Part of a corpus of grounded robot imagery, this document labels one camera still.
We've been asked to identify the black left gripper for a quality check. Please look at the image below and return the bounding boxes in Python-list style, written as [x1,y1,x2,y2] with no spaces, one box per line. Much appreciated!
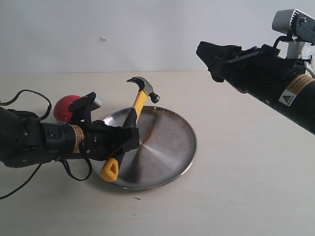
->
[80,108,140,161]

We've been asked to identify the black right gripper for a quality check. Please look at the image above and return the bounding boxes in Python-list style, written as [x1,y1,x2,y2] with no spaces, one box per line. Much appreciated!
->
[196,41,307,108]

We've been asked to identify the yellow black claw hammer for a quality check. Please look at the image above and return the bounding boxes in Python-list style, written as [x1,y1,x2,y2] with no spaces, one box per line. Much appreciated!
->
[101,76,161,182]

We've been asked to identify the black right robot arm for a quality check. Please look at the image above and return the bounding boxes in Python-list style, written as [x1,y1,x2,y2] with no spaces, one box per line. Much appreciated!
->
[196,41,315,133]

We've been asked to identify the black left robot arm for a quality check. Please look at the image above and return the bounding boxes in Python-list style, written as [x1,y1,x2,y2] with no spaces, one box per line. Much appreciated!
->
[0,98,139,168]

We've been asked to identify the red dome push button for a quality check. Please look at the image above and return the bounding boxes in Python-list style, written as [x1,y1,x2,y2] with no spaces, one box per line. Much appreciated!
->
[53,95,81,124]

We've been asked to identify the round steel plate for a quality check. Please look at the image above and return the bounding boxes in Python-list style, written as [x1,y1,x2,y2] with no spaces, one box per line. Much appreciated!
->
[92,105,198,190]

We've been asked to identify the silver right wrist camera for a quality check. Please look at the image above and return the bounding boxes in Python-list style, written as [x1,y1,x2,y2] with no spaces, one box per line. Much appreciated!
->
[272,9,315,61]

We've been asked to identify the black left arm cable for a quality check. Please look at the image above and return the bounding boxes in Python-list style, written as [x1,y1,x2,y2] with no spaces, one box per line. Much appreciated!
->
[0,89,94,200]

